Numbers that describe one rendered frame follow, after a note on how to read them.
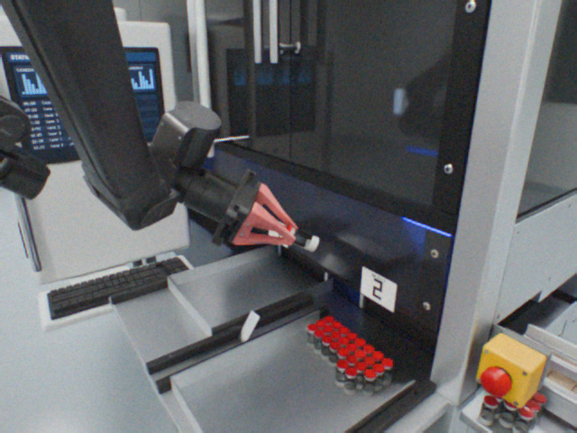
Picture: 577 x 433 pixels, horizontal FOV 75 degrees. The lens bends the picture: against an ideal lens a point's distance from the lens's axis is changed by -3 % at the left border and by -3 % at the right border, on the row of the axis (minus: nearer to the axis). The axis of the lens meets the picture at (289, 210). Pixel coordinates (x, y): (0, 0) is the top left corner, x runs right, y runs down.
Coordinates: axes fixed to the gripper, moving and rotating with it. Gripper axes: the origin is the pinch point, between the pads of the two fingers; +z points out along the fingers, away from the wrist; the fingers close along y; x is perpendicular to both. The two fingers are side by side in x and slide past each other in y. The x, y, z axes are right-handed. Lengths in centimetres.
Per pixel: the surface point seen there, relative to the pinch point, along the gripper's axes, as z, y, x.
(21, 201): -58, 28, 56
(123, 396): -11, 34, 162
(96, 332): -41, 72, 192
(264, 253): 8, 42, 47
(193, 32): -42, 79, 12
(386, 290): 24.3, 11.0, 11.1
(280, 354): 13.7, 3.1, 32.0
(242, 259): 2, 37, 48
